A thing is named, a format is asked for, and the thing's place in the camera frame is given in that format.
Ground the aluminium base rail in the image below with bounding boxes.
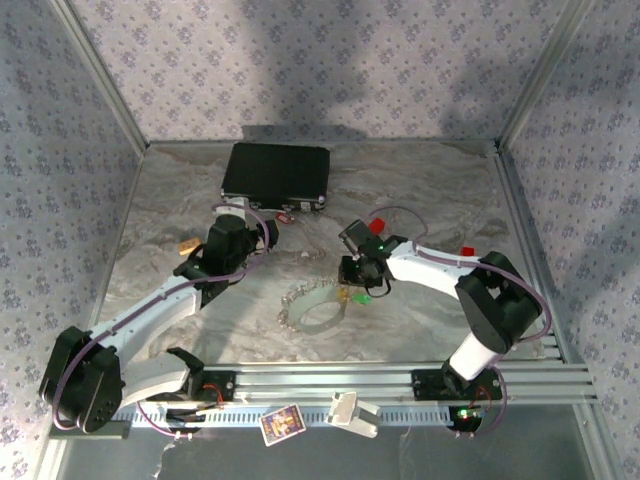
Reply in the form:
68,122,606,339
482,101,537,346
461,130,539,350
52,363,599,407

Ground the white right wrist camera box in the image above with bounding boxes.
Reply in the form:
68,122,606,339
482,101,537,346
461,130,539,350
338,219,375,257

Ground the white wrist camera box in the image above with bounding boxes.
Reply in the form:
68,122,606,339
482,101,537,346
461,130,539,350
212,197,251,221
338,219,375,257

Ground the black ribbed metal case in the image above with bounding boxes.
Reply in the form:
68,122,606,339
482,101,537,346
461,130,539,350
220,142,331,214

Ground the aluminium back rail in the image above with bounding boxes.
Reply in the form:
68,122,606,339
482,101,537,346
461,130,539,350
144,139,501,151

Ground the colourful playing card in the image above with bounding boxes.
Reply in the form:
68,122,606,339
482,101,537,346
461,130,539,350
259,403,307,448

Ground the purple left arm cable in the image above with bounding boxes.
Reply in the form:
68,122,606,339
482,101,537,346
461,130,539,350
52,202,281,441

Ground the aluminium side rail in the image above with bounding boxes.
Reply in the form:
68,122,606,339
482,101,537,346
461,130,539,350
64,147,149,366
492,147,594,369

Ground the black cable connector board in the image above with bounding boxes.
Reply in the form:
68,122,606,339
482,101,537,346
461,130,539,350
448,405,485,432
165,408,207,434

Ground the slotted grey cable duct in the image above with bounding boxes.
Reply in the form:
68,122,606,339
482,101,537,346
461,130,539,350
114,405,481,427

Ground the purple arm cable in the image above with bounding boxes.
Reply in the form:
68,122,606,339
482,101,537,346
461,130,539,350
52,202,281,441
368,205,554,440

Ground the white plastic bracket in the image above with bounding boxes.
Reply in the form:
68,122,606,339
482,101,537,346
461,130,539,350
323,391,381,440

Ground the aluminium frame post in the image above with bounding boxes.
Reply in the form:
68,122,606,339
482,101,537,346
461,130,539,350
497,0,596,151
49,0,150,151

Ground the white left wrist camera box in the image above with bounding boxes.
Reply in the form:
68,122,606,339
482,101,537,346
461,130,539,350
212,197,251,221

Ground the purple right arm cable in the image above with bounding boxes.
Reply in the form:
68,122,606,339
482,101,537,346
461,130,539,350
368,205,554,440

